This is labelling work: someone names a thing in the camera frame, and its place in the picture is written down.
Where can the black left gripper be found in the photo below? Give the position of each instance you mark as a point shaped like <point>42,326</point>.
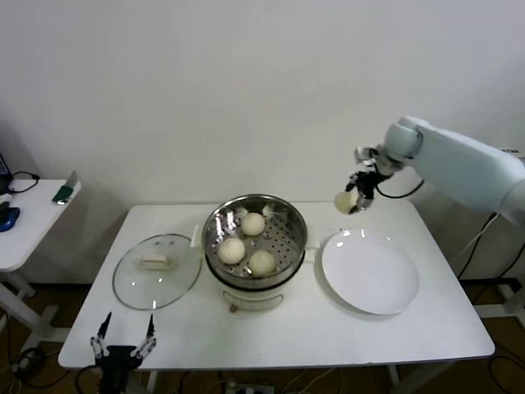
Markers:
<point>117,365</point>

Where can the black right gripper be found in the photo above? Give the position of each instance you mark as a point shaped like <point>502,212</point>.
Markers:
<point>366,184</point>

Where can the white steamed baozi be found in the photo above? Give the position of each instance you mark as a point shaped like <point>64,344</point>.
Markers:
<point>253,224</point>
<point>344,203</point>
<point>231,251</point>
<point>262,262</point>

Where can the round glass pot lid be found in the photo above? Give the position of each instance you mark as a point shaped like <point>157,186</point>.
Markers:
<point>155,262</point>

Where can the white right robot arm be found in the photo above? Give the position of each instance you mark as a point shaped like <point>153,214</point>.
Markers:
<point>463,164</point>

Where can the stainless steel steamer basket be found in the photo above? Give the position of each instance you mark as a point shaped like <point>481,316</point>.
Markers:
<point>283,246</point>

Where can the white round plate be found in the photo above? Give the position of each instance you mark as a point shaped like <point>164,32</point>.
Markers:
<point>369,271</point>

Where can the grey floor plug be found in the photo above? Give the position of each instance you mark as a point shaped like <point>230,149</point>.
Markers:
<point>26,362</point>

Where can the cream electric cooking pot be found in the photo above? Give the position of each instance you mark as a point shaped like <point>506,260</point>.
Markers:
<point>250,297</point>

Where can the white power strip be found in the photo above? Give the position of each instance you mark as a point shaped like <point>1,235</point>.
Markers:
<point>250,389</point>

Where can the white side table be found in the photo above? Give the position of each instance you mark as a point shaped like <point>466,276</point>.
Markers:
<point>37,221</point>

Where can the black table foot bar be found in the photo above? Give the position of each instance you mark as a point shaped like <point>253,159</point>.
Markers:
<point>484,283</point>

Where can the blue small device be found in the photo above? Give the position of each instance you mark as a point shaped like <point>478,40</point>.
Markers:
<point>10,219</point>

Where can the white work table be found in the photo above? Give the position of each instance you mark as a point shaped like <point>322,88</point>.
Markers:
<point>287,340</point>

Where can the white shelf table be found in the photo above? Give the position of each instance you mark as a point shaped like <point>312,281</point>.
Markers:
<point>512,299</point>

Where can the laptop with blue screen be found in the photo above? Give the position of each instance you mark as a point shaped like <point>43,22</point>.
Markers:
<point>3,164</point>

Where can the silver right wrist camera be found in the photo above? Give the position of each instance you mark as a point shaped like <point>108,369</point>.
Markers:
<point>363,154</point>

